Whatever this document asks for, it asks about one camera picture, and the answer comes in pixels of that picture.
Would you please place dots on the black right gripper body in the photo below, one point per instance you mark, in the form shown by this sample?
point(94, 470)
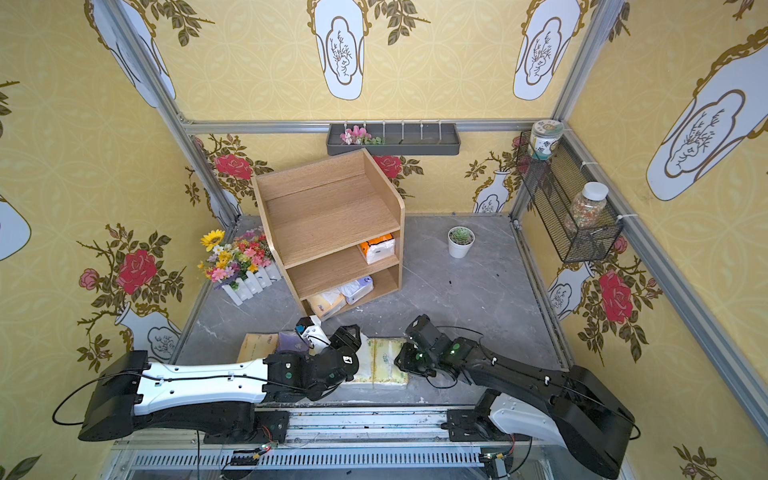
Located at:
point(414, 345)

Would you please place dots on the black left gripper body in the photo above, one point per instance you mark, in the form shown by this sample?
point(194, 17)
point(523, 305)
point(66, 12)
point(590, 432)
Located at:
point(346, 352)

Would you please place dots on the white floral tissue pack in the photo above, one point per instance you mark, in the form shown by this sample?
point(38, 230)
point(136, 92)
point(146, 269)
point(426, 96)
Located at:
point(365, 360)

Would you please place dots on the purple tissue pack bottom shelf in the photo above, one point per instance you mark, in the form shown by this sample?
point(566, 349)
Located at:
point(355, 290)

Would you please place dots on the yellow floral tissue pack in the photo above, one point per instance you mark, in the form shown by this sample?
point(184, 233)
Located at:
point(384, 353)

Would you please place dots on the purple Vinda tissue pack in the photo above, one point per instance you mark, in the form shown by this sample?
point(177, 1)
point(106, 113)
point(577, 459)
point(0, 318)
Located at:
point(291, 342)

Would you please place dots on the orange cream tissue pack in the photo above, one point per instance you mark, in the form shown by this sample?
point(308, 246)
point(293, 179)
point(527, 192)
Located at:
point(257, 346)

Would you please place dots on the orange white tissue box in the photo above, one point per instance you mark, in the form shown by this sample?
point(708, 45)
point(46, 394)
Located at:
point(378, 249)

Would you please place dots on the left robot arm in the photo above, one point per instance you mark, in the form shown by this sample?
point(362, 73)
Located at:
point(243, 402)

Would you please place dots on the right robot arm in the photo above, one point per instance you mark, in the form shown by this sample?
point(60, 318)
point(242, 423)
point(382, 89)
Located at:
point(572, 409)

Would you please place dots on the orange tissue pack bottom shelf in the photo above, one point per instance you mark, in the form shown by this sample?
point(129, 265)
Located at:
point(327, 304)

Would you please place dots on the wooden shelf unit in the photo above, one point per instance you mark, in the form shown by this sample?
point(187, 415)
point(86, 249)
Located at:
point(315, 216)

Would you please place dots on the small potted cactus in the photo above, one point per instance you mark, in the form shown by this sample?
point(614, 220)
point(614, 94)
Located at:
point(460, 240)

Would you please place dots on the artificial flowers white fence planter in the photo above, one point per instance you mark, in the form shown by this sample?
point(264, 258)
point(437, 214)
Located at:
point(243, 267)

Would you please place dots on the pink flowers in tray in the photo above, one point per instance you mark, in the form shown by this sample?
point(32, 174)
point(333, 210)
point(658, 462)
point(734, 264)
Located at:
point(359, 136)

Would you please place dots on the glass jar white lid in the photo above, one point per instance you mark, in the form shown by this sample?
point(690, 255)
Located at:
point(586, 207)

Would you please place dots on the printed jar on basket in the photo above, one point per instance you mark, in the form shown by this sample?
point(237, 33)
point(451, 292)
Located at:
point(544, 138)

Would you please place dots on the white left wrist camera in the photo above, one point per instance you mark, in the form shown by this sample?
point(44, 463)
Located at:
point(309, 330)

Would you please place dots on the metal base rail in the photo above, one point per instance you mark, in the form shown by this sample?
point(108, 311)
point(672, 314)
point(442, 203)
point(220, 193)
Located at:
point(515, 441)

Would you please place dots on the black wire wall basket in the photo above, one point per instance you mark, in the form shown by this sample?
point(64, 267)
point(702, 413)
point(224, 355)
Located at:
point(553, 186)

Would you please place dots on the grey wall tray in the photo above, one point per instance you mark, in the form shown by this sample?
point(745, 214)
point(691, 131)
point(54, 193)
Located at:
point(400, 138)

